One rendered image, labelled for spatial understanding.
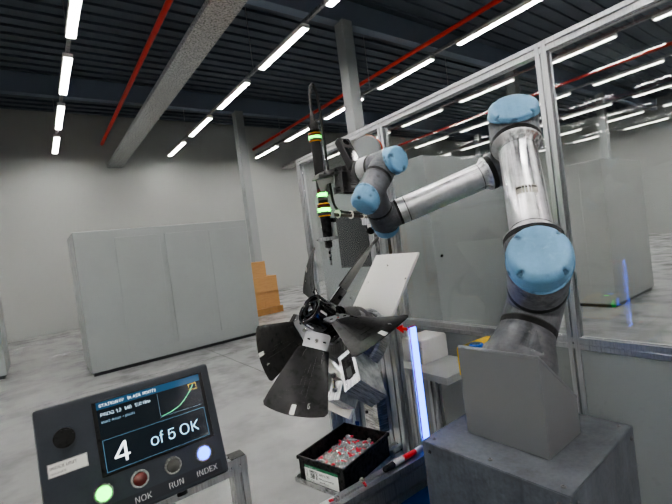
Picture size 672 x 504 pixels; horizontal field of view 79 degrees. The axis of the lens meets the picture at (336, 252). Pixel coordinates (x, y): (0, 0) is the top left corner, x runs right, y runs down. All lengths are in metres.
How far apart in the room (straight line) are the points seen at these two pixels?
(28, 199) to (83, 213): 1.27
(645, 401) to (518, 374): 0.86
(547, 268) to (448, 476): 0.46
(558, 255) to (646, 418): 0.97
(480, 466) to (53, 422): 0.72
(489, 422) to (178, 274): 6.29
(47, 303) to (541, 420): 12.97
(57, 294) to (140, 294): 6.71
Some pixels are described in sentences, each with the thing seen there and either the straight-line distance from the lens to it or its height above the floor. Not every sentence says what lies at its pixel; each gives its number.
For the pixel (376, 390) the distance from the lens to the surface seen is 1.39.
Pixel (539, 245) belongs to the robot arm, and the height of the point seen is 1.39.
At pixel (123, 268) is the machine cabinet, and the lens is 6.78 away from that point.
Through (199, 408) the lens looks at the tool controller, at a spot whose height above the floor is 1.19.
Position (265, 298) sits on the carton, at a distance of 9.69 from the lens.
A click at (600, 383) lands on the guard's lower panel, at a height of 0.85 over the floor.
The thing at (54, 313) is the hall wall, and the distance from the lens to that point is 13.39.
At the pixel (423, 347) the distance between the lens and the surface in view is 1.87.
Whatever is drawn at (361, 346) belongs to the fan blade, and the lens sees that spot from 1.20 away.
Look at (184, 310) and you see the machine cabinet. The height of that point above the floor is 0.68.
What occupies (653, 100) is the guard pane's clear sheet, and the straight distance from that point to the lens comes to 1.59.
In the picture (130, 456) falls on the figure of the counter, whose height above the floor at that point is 1.15.
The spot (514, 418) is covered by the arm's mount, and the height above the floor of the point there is 1.06.
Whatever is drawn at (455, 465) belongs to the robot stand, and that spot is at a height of 0.97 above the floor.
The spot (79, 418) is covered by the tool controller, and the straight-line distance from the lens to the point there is 0.78.
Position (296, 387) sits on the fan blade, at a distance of 1.39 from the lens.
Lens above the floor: 1.44
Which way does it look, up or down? 1 degrees down
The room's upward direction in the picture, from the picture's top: 7 degrees counter-clockwise
